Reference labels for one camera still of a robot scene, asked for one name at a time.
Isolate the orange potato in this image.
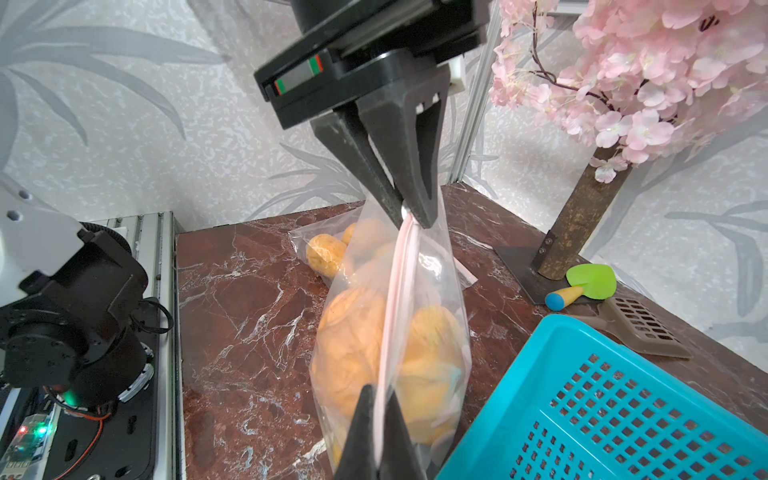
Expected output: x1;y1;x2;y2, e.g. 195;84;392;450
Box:
306;234;347;279

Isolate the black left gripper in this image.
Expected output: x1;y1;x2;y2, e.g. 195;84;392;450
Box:
254;1;490;229

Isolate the teal plastic basket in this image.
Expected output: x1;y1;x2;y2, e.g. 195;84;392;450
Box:
439;315;767;479

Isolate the green toy shovel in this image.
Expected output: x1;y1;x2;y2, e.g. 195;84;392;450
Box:
545;264;617;311

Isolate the clear zipper bag with dots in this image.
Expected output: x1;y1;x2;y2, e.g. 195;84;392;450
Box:
287;203;480;290

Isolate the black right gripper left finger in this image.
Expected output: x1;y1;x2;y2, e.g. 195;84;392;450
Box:
334;385;378;480

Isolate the pink cherry blossom tree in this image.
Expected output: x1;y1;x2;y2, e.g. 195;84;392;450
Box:
489;1;767;299

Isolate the tan toy rake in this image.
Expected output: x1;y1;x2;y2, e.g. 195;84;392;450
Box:
574;297;693;360

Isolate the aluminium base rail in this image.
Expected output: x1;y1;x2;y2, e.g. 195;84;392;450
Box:
97;211;186;479

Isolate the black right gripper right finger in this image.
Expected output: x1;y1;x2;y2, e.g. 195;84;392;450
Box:
377;394;427;480

